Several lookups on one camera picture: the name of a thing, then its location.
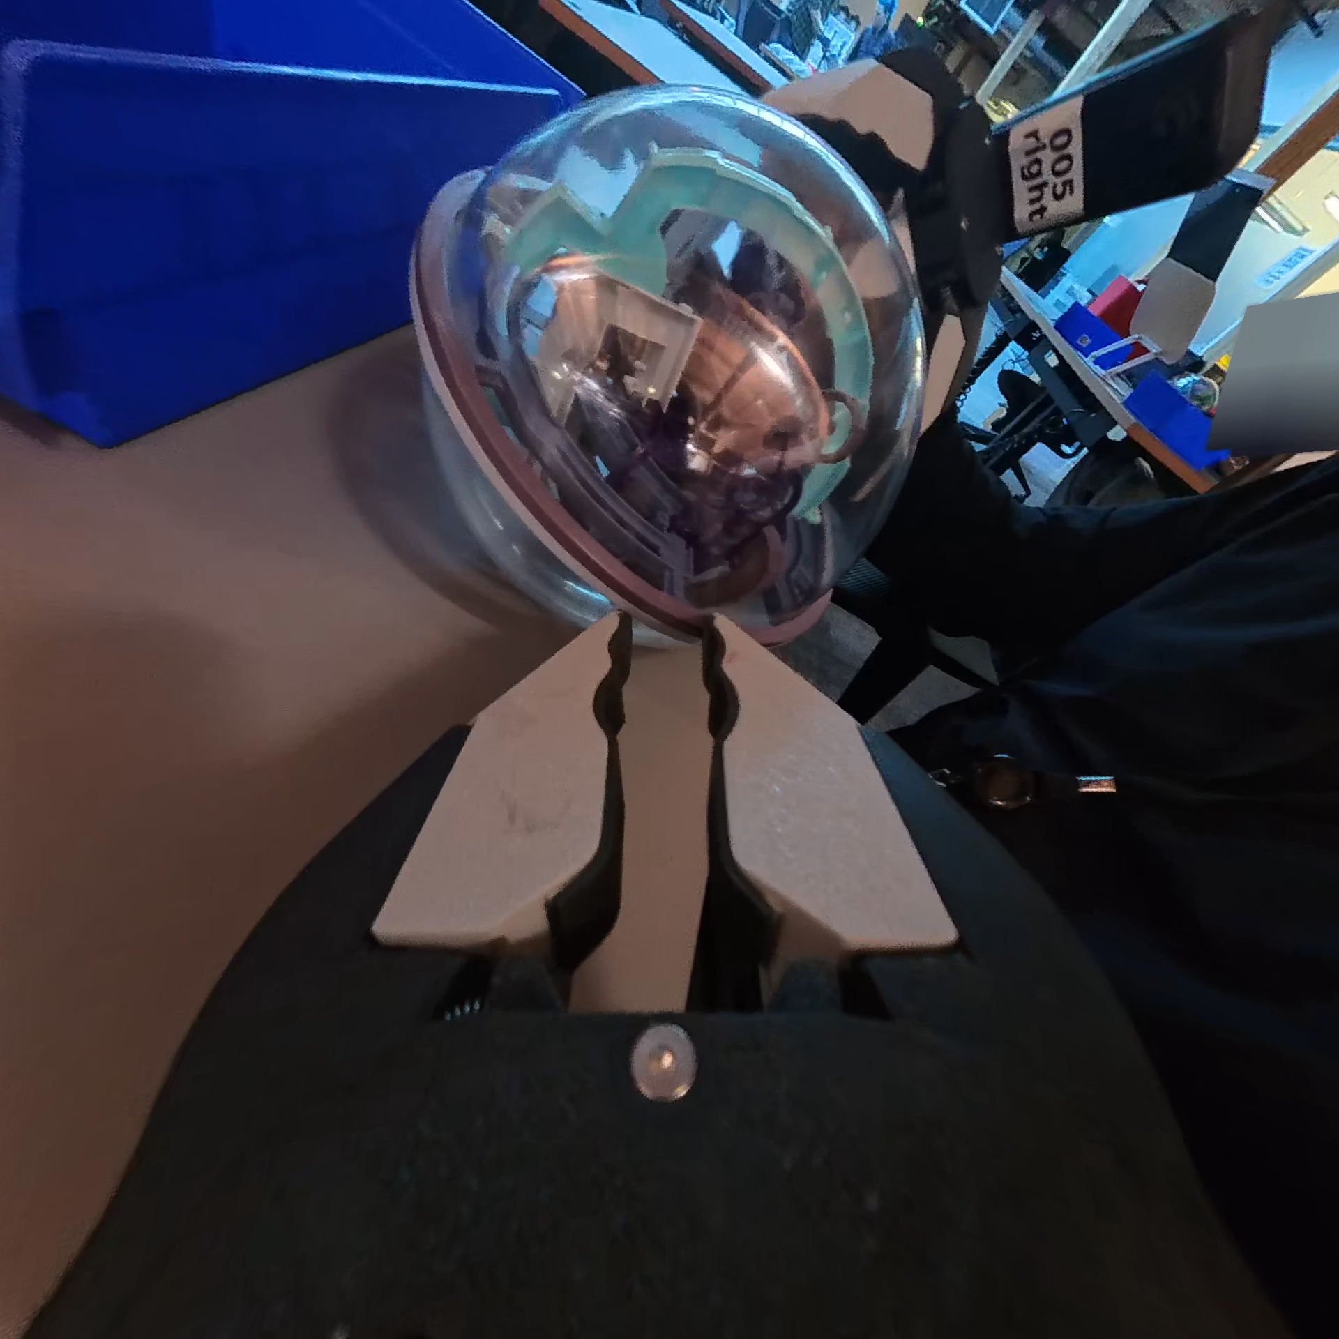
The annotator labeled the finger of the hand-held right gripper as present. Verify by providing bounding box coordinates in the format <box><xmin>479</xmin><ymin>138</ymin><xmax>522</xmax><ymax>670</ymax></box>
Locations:
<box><xmin>763</xmin><ymin>58</ymin><xmax>938</xmax><ymax>210</ymax></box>
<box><xmin>918</xmin><ymin>309</ymin><xmax>986</xmax><ymax>431</ymax></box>

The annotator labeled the white table with wooden edge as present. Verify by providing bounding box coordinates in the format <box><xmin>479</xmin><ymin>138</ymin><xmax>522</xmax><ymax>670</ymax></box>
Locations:
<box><xmin>538</xmin><ymin>0</ymin><xmax>792</xmax><ymax>95</ymax></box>

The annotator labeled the wooden desk with black legs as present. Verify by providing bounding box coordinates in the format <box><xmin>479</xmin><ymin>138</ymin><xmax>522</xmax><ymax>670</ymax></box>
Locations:
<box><xmin>981</xmin><ymin>264</ymin><xmax>1233</xmax><ymax>495</ymax></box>

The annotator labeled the person's dark jacket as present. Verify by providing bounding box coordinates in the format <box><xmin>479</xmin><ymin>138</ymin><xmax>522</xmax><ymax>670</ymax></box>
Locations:
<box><xmin>835</xmin><ymin>416</ymin><xmax>1339</xmax><ymax>1339</ymax></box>

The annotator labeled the blue plastic bin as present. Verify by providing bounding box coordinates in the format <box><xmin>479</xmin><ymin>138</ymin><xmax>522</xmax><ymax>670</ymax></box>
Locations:
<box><xmin>0</xmin><ymin>0</ymin><xmax>588</xmax><ymax>451</ymax></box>

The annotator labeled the red box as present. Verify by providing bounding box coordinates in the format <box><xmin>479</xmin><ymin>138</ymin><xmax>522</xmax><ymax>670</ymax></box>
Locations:
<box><xmin>1088</xmin><ymin>276</ymin><xmax>1150</xmax><ymax>338</ymax></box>

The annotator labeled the blue box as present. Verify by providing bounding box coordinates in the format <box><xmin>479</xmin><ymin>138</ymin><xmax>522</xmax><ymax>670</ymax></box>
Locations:
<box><xmin>1121</xmin><ymin>375</ymin><xmax>1216</xmax><ymax>449</ymax></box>

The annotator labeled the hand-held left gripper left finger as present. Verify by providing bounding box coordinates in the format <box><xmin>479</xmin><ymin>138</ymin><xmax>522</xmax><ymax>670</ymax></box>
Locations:
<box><xmin>370</xmin><ymin>612</ymin><xmax>633</xmax><ymax>966</ymax></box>

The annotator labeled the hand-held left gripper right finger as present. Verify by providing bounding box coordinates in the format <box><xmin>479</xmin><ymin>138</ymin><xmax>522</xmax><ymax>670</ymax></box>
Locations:
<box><xmin>703</xmin><ymin>616</ymin><xmax>959</xmax><ymax>966</ymax></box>

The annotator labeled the transparent maze ball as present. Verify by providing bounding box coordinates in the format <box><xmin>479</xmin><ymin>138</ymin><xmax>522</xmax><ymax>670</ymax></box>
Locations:
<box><xmin>409</xmin><ymin>83</ymin><xmax>930</xmax><ymax>649</ymax></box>

